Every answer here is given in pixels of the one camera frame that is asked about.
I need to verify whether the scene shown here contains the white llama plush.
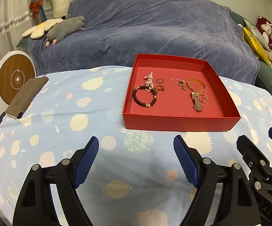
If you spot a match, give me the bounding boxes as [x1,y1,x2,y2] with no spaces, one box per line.
[44,0,70,19]

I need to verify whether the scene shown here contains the flower-shaped pillow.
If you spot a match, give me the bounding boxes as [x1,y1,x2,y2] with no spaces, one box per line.
[22,19,64,39]

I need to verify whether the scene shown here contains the white sheer curtain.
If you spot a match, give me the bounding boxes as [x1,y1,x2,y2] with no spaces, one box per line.
[0,0,41,64]

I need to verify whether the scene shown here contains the white round wood-faced appliance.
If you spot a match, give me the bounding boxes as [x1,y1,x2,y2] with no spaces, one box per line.
[0,50,36,116]

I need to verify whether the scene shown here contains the thin gold chain bracelet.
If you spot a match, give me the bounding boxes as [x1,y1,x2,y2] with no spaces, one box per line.
[198,92,210,105]

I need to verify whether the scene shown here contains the grey-brown phone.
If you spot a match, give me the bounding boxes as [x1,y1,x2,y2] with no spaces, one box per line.
[5,76,50,120]

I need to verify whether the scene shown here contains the green sofa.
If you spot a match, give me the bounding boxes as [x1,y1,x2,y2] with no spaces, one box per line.
[230,11,272,99]

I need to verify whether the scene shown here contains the red jewelry box tray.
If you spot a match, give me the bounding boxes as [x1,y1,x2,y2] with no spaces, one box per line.
[122,54,241,131]

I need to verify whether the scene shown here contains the gold pillow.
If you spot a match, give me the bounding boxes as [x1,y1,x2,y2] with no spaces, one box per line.
[242,26,272,66]

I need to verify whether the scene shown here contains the silver tinsel garland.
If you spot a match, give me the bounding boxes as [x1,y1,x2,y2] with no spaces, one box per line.
[0,7,53,45]

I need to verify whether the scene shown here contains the dark bead bracelet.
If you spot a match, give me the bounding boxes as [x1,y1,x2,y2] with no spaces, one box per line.
[132,85,157,108]

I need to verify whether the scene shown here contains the red monkey plush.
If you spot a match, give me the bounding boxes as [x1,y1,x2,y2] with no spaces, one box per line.
[256,16,272,52]

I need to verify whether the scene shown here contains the gold bangle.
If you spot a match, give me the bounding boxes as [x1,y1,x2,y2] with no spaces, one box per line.
[187,78,207,94]

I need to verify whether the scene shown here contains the blue covered sofa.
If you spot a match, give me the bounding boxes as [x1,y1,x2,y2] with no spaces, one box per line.
[27,0,260,85]

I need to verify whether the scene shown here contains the pink pearl bracelet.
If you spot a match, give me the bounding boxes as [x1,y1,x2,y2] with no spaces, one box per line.
[143,72,155,87]

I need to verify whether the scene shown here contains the cream plush toy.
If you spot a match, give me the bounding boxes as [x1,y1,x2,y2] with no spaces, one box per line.
[264,49,272,69]

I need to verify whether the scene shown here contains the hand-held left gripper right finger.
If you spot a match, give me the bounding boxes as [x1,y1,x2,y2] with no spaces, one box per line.
[173,135,261,226]

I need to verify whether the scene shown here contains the red bow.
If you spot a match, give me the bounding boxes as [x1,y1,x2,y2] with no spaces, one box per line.
[30,0,43,19]

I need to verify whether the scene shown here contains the grey plush toy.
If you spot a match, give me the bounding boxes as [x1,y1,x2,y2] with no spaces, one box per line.
[45,16,86,47]

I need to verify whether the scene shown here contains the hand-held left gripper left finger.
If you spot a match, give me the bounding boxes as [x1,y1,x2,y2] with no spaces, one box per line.
[12,136,99,226]

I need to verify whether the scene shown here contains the gold necklace black pendant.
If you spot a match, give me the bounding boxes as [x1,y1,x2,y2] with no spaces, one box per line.
[170,76,188,91]

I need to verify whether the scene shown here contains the gold watch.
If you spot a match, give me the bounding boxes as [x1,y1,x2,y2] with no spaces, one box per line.
[191,92,203,112]

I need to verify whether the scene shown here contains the light blue planet-print tablecloth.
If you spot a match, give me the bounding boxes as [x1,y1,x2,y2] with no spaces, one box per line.
[0,65,272,226]

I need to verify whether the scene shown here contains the silver pillow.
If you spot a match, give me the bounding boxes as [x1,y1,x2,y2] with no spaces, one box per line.
[243,18,270,51]

